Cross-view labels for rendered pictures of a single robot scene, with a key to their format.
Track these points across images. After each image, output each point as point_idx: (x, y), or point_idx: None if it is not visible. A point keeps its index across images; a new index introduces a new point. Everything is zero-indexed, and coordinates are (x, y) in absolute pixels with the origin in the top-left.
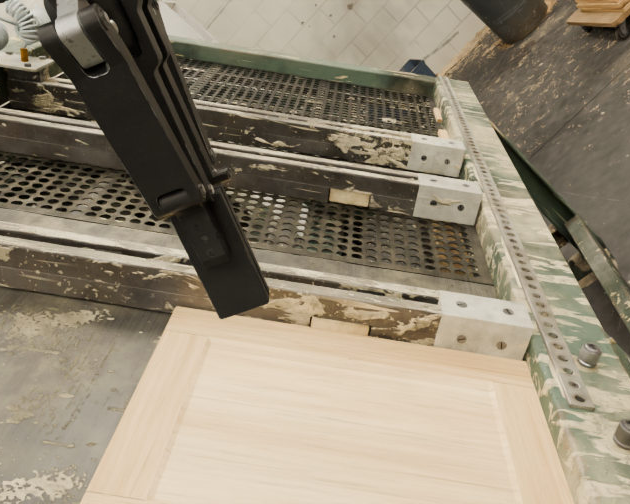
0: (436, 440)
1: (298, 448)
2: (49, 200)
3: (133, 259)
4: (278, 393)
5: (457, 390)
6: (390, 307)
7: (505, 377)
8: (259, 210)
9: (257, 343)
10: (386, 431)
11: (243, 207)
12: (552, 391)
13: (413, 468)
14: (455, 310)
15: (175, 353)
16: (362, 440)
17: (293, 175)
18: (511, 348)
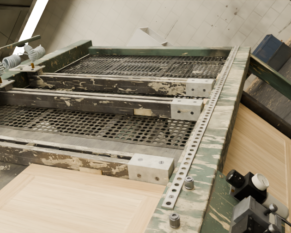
0: (97, 220)
1: (37, 220)
2: (19, 123)
3: (15, 144)
4: (45, 198)
5: (124, 199)
6: (106, 161)
7: (152, 193)
8: (100, 121)
9: (51, 178)
10: (78, 215)
11: (93, 120)
12: (160, 199)
13: (77, 231)
14: (135, 162)
15: (17, 182)
16: (65, 218)
17: (117, 104)
18: (161, 180)
